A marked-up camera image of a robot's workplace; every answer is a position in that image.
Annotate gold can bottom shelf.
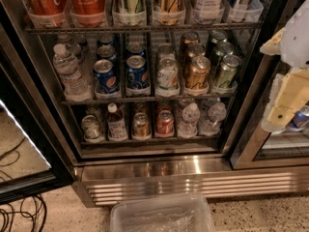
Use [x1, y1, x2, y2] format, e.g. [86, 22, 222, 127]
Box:
[132, 112, 151, 140]

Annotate top wire shelf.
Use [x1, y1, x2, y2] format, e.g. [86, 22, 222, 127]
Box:
[24, 22, 262, 35]

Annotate brown drink bottle bottom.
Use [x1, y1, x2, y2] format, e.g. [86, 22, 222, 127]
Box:
[107, 102, 127, 141]

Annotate steel fridge base grille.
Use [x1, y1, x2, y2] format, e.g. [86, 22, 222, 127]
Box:
[72, 155, 309, 208]

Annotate open glass fridge door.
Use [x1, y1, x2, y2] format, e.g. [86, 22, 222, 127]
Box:
[0, 6, 73, 205]

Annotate red can bottom shelf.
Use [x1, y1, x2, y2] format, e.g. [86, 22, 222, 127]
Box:
[155, 110, 174, 138]

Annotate blue can right compartment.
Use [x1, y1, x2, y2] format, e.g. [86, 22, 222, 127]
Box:
[287, 105, 309, 131]

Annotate blue pepsi can front left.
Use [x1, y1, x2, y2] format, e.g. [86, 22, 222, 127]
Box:
[93, 59, 120, 99]

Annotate water bottle bottom right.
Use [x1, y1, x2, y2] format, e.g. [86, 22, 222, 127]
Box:
[199, 102, 227, 136]

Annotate gold soda can front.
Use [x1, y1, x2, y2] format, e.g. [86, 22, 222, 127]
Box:
[184, 56, 211, 96]

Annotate clear water bottle middle shelf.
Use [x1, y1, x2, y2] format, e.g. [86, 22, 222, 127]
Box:
[53, 43, 93, 102]

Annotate black cables on floor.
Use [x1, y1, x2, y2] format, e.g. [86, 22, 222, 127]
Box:
[0, 135, 48, 232]

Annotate yellow green can top shelf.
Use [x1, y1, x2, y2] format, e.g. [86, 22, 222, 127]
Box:
[153, 0, 185, 26]

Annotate silver can bottom left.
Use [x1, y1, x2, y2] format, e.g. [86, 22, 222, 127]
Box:
[81, 115, 104, 143]

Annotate white blue can top shelf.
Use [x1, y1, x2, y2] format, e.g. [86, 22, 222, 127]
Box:
[190, 0, 222, 24]

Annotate green soda can front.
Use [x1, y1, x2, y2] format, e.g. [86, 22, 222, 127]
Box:
[211, 54, 241, 94]

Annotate blue white can far right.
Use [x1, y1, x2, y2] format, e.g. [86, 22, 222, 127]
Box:
[224, 0, 264, 23]

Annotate clear plastic bin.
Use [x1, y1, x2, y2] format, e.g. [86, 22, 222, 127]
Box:
[110, 193, 215, 232]

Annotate wire shelf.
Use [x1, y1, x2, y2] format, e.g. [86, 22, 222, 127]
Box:
[61, 93, 235, 105]
[24, 22, 262, 35]

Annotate middle wire shelf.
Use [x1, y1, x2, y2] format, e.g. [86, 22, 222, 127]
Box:
[61, 93, 235, 105]

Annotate water bottle bottom shelf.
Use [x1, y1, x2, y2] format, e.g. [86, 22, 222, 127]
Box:
[178, 102, 200, 138]

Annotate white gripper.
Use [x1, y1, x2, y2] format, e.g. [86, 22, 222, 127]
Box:
[260, 0, 309, 132]

